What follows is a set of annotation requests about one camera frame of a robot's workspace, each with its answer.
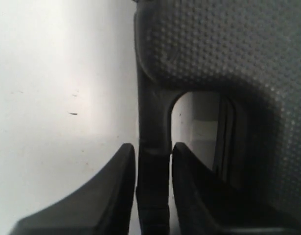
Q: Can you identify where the black plastic tool case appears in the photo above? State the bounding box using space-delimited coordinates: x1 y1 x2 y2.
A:
134 0 301 235

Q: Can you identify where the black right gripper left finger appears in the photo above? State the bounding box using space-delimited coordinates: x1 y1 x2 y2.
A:
11 143 136 235

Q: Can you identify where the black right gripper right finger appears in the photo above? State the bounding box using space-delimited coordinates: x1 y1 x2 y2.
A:
172 142 301 235

